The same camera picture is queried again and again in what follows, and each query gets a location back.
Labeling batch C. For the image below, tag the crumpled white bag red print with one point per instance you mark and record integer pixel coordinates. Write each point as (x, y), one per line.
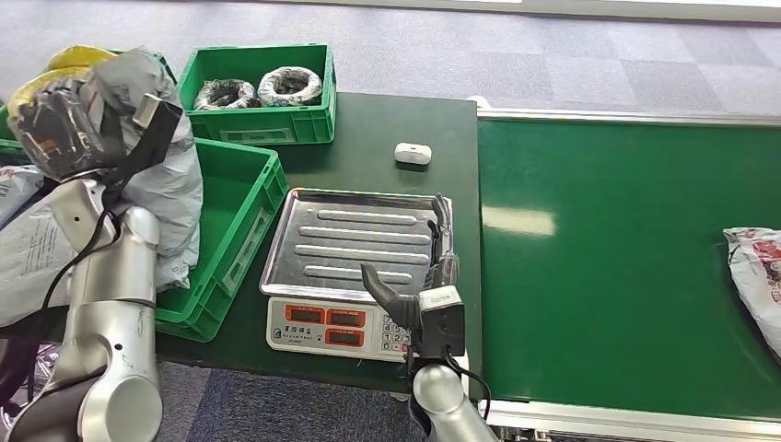
(18, 189)

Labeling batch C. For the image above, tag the green crate with mailer bag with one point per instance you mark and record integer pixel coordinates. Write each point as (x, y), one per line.
(238, 183)

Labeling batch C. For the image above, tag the white mailer bag black print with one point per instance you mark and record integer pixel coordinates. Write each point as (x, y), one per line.
(30, 256)

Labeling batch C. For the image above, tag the small white earbud case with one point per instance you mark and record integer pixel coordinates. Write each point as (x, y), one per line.
(413, 153)

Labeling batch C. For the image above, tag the grey mailer bag red print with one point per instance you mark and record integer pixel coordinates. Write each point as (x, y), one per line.
(756, 287)

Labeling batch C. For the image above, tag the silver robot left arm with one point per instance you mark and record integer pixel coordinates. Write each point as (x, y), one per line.
(110, 341)

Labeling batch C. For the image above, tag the green conveyor belt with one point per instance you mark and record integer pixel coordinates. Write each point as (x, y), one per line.
(610, 183)

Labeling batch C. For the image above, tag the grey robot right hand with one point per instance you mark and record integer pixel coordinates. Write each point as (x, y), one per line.
(396, 305)

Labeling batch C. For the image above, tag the white scale with steel tray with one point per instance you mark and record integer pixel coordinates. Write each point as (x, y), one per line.
(354, 244)

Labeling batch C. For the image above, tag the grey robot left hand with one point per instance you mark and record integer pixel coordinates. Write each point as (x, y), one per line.
(61, 134)

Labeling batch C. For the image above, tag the green crate with wrapped coils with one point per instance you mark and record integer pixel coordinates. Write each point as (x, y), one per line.
(256, 125)

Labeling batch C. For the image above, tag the green crate with yellow coils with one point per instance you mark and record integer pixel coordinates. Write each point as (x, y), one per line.
(9, 149)

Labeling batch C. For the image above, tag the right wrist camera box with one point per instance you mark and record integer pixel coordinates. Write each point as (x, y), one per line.
(442, 323)

